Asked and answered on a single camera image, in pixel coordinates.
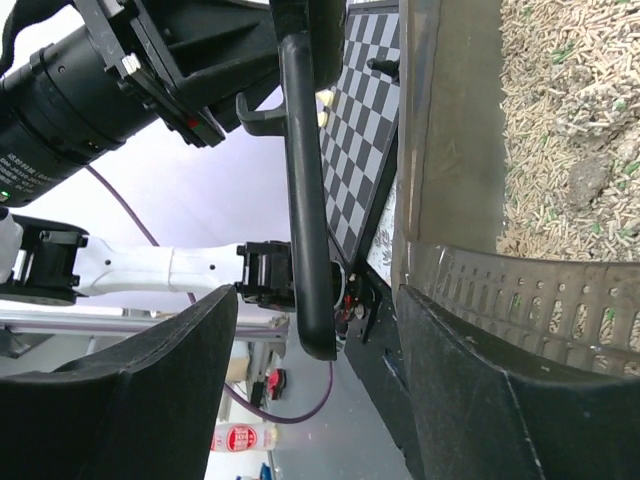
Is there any black litter scoop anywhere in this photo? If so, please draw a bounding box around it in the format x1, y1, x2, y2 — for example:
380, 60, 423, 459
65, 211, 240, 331
236, 32, 337, 361

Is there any brown plastic litter box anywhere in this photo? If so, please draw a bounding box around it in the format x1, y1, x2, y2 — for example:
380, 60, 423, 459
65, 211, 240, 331
391, 1, 639, 380

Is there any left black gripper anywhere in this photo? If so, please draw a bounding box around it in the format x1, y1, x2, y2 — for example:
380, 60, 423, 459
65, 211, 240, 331
74, 1, 346, 147

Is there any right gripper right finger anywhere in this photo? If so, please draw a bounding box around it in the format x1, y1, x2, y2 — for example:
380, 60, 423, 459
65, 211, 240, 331
397, 286, 639, 479

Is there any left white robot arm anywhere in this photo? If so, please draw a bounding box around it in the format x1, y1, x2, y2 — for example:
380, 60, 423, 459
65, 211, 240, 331
1, 1, 346, 328

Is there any white red bottle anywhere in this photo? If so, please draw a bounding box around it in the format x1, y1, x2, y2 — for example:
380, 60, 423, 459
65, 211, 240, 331
211, 422, 278, 453

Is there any black white chessboard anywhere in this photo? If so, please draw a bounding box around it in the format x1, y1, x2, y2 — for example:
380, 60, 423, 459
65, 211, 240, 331
319, 2, 400, 264

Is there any black chess piece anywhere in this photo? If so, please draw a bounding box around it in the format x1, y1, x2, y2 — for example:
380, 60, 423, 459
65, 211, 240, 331
366, 58, 400, 84

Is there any cream chess piece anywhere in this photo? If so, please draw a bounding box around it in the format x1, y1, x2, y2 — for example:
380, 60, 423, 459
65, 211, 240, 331
316, 90, 335, 107
317, 111, 329, 128

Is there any grey litter clump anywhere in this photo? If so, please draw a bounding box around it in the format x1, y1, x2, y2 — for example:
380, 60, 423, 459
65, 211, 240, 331
567, 159, 610, 209

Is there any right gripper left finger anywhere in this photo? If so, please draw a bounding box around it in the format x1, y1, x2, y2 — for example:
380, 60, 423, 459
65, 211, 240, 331
1, 285, 236, 479

